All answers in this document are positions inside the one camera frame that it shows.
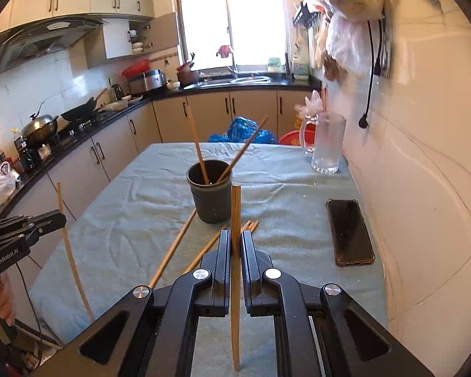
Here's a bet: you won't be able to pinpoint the black kitchen countertop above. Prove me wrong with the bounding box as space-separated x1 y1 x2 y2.
0 78 323 221

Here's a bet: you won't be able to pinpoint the white hanging plastic bag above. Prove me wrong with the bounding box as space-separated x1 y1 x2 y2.
323 11 378 80

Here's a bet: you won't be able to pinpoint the black power cable with plug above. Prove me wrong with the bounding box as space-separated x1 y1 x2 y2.
358 19 380 130

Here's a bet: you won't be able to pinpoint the beige base cabinets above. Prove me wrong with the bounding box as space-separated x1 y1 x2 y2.
0 86 322 276

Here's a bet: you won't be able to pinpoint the dark sauce bottle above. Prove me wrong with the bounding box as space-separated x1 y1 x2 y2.
12 128 35 166

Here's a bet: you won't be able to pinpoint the black gas stove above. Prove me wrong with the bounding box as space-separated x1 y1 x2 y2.
57 110 118 142

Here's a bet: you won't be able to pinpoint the chrome faucet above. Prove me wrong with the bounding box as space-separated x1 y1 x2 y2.
227 50 240 80

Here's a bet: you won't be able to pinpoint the red plastic basket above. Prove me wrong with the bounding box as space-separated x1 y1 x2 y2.
277 129 305 147

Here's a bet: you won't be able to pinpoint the clear glass mug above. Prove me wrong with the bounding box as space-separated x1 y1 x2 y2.
299 112 347 174

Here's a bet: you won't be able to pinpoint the black smartphone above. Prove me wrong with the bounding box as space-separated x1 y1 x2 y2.
325 198 376 268

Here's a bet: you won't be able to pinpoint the red plastic basin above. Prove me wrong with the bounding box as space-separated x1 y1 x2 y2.
121 59 152 79

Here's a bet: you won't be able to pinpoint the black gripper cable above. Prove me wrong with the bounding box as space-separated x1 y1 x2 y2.
15 261 45 363

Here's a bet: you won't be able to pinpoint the wall power outlet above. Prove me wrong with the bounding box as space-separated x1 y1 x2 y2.
378 19 393 80

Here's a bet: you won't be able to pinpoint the stacked white bowls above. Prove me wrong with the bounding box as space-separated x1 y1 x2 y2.
127 29 146 54

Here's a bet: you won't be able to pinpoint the white plastic bag on counter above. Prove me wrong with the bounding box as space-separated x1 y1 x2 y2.
0 161 19 207

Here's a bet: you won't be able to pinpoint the steel sink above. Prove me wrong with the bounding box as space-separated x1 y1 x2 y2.
195 75 274 88

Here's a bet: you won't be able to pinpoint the black wall rack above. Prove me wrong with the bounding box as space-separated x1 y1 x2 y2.
292 2 323 29

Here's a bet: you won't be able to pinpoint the brown clay pot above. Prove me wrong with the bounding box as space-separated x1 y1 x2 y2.
176 52 200 85

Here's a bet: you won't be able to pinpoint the steel wok with lid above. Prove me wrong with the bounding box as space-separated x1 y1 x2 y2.
21 103 60 147

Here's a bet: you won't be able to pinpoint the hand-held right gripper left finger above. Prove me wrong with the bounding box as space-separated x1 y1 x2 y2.
31 230 232 377

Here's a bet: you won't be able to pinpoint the kitchen window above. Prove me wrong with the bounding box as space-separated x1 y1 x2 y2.
172 0 292 72

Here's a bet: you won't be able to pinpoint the blue plastic bag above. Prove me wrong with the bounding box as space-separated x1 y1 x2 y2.
208 116 279 145

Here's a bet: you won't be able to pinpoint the steel range hood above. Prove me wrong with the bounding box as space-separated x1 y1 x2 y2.
0 14 109 76

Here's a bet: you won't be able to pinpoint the pale green table cloth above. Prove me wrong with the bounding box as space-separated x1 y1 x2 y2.
29 141 389 377

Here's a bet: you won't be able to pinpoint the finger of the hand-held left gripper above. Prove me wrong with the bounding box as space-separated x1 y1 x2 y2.
0 210 68 250
0 215 34 233

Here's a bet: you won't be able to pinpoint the black frying pan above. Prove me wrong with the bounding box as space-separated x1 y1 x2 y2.
60 87 109 123

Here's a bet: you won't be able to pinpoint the person's left hand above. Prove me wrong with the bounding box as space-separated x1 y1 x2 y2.
0 274 17 320

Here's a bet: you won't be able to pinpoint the white detergent bottle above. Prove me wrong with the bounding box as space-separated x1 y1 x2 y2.
292 52 311 78

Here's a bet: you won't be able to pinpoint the open wall cabinet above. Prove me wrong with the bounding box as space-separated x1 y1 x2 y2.
84 12 181 68

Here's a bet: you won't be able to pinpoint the pink and white plastic bag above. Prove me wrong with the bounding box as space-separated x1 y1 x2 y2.
294 89 325 123

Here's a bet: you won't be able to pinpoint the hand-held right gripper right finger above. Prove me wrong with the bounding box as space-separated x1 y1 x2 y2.
241 230 434 377

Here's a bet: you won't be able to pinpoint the dark grey chopstick holder cup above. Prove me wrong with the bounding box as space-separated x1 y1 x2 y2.
186 159 233 224

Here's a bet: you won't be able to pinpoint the silver rice cooker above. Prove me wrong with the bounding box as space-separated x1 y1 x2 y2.
127 69 166 95

